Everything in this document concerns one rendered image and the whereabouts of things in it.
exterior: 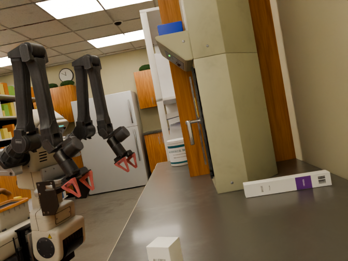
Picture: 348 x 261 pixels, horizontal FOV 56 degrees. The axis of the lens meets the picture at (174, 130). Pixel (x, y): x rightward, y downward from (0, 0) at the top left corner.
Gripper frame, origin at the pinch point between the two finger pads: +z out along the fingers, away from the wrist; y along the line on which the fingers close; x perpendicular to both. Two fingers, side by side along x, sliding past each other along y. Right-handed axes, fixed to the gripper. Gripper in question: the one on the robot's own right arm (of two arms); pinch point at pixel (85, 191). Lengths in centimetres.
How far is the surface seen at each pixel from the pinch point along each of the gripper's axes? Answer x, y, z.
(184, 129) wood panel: -40, 31, 2
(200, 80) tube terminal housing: -65, -2, -5
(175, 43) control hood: -66, -3, -20
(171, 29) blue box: -65, 16, -32
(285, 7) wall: -105, 38, -13
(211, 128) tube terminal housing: -58, -1, 10
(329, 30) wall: -105, 4, 8
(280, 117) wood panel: -76, 44, 23
